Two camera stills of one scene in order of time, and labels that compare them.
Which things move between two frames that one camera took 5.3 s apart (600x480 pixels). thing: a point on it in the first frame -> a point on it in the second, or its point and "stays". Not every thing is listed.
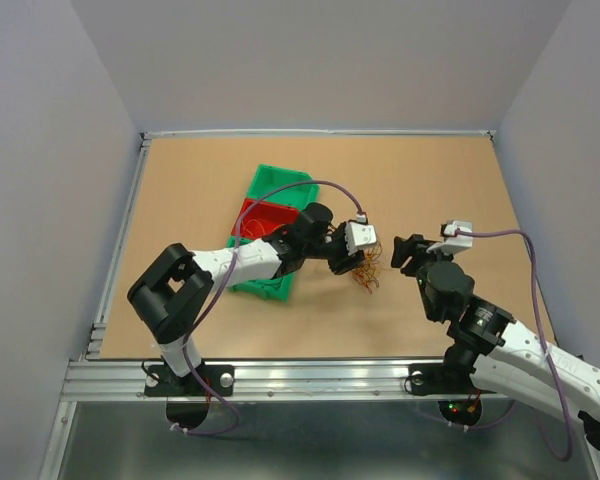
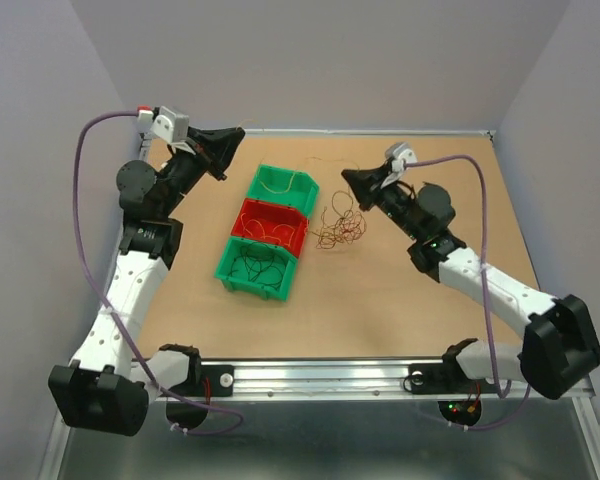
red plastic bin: x=262 y=217 stays
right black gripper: x=404 y=248 -> x=366 y=183
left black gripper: x=344 y=262 -> x=217 y=148
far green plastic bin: x=269 y=177 stays
